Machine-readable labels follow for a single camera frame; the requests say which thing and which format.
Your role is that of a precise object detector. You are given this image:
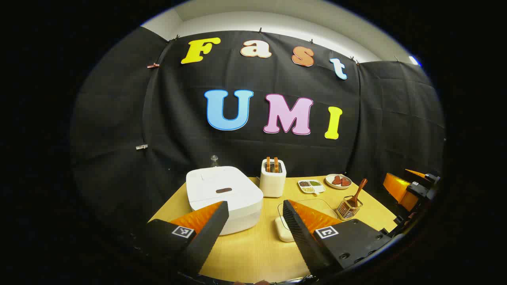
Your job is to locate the white round plate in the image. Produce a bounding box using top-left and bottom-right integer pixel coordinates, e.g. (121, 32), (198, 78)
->
(325, 174), (353, 190)

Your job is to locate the wire chopstick holder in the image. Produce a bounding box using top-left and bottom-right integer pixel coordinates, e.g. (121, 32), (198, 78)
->
(336, 196), (364, 220)

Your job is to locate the white toaster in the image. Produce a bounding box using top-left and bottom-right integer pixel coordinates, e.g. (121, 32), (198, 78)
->
(259, 158), (287, 198)

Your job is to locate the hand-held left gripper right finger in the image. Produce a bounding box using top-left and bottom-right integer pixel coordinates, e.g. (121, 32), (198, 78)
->
(282, 199), (392, 277)

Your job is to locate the white divided grain dish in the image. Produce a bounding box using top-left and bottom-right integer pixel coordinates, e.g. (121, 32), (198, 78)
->
(297, 179), (326, 196)

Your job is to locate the brown wooden spoon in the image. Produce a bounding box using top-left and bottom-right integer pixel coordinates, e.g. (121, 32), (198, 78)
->
(347, 178), (368, 208)

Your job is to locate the clear rice container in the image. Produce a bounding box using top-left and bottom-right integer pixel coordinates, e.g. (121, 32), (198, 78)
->
(275, 198), (341, 243)

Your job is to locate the white rice cooker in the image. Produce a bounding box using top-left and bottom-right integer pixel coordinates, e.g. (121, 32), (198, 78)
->
(186, 166), (264, 236)

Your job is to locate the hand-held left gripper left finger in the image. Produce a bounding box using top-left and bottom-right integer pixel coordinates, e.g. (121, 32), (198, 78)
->
(135, 201), (230, 276)

